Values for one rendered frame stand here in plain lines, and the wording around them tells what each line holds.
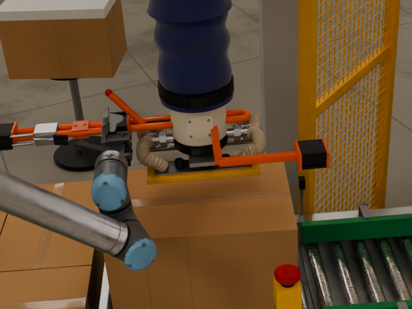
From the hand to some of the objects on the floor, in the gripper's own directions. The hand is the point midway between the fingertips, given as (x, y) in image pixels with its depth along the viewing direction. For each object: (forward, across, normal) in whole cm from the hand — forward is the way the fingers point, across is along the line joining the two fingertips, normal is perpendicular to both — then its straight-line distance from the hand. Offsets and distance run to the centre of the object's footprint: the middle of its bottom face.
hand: (108, 129), depth 219 cm
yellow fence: (+72, -125, -92) cm, 171 cm away
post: (-49, -124, -47) cm, 142 cm away
